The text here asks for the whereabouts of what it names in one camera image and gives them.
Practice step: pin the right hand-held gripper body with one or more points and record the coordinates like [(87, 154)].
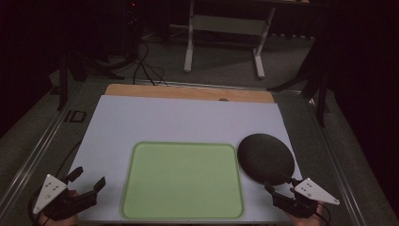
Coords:
[(313, 191)]

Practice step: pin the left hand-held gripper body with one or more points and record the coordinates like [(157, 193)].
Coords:
[(50, 191)]

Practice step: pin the dark round plate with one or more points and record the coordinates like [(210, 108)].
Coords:
[(266, 158)]

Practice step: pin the person's right hand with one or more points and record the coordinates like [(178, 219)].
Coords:
[(306, 222)]

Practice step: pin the person's left hand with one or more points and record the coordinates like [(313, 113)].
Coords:
[(62, 222)]

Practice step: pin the small black floor box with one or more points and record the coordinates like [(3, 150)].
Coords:
[(75, 116)]

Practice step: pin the green rectangular tray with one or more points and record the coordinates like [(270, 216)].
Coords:
[(182, 180)]

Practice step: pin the black stand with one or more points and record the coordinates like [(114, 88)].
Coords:
[(63, 81), (321, 100)]

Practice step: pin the white table mat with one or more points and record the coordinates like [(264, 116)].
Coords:
[(156, 119)]

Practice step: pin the black equipment tower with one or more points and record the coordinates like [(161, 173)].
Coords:
[(131, 25)]

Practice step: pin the metal floor rail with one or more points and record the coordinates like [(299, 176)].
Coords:
[(337, 163), (34, 157)]

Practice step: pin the white metal desk frame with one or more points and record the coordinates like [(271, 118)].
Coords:
[(226, 25)]

